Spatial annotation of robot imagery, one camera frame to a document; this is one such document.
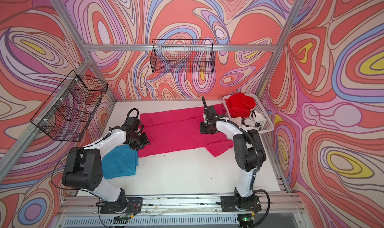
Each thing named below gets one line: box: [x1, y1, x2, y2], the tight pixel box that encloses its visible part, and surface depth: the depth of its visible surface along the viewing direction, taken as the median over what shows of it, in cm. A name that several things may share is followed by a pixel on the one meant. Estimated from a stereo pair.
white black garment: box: [231, 109, 266, 131], surface depth 103 cm
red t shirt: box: [224, 92, 256, 119], surface depth 109 cm
